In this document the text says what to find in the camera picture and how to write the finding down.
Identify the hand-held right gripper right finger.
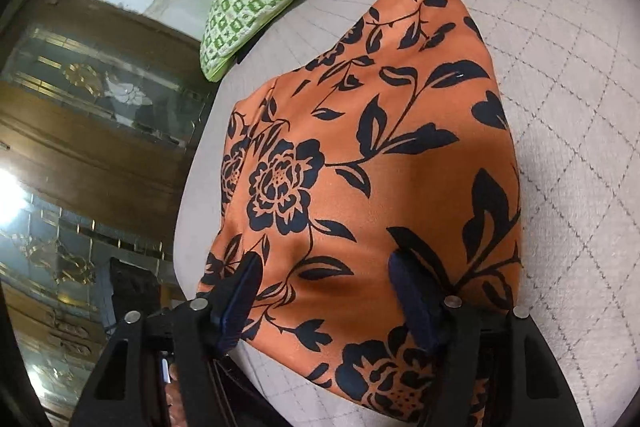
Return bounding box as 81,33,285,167
389,251,586,427

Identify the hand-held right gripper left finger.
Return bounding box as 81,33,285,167
70,251,264,427

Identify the orange floral pillow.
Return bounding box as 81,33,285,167
196,0,523,427

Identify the wooden wardrobe with glass doors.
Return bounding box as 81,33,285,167
0,0,221,427

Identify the beige quilted bed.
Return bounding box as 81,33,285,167
172,0,640,427

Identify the person's left hand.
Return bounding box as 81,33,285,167
167,359,187,420

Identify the green patterned pillow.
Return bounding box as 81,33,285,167
200,0,316,82

